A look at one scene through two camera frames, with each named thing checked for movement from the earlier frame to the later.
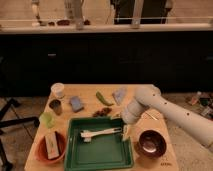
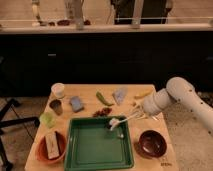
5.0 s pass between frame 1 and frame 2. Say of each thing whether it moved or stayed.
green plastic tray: stayed
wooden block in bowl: stayed
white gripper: moved
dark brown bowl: stayed
